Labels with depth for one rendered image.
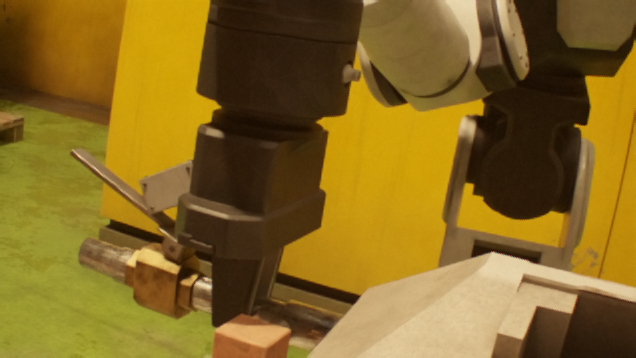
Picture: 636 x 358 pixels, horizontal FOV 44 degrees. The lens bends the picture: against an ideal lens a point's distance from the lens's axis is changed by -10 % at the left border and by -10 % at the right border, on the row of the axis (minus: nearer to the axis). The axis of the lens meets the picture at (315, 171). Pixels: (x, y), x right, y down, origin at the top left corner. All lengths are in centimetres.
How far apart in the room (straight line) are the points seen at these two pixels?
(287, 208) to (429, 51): 17
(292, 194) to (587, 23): 51
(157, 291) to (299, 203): 11
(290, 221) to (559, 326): 18
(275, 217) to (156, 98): 240
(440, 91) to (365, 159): 193
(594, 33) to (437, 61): 36
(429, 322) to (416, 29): 25
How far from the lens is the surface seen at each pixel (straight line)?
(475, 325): 39
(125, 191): 56
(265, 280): 54
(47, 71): 692
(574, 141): 103
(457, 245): 99
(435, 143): 250
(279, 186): 48
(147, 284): 55
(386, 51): 59
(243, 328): 48
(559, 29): 92
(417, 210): 255
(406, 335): 39
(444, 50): 61
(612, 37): 96
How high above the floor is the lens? 112
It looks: 12 degrees down
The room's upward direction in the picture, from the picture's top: 9 degrees clockwise
